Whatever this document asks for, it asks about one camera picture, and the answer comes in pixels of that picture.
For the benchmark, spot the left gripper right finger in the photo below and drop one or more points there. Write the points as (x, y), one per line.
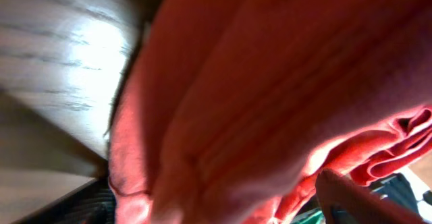
(336, 192)

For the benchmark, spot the red t-shirt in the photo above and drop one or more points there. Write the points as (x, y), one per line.
(233, 107)

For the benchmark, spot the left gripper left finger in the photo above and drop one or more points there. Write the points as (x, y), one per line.
(93, 203)

